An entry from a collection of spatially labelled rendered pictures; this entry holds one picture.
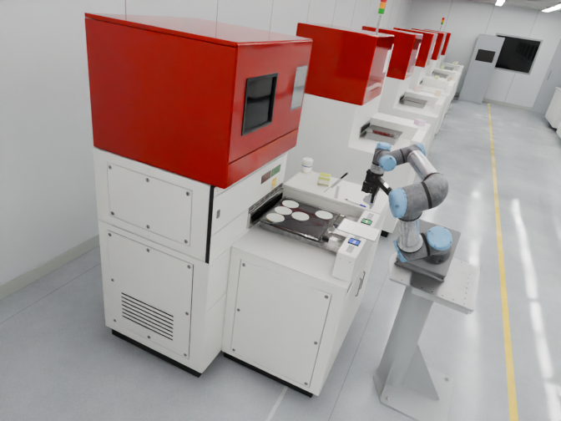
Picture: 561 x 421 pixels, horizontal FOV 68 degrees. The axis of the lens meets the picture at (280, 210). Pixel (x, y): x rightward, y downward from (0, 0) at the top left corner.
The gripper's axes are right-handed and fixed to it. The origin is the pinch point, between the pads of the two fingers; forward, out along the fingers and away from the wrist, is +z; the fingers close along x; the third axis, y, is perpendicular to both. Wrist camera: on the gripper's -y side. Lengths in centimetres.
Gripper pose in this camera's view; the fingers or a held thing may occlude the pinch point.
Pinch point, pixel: (371, 207)
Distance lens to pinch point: 228.3
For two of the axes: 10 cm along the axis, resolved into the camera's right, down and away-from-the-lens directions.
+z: -1.4, 8.8, 4.5
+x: -4.3, 3.5, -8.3
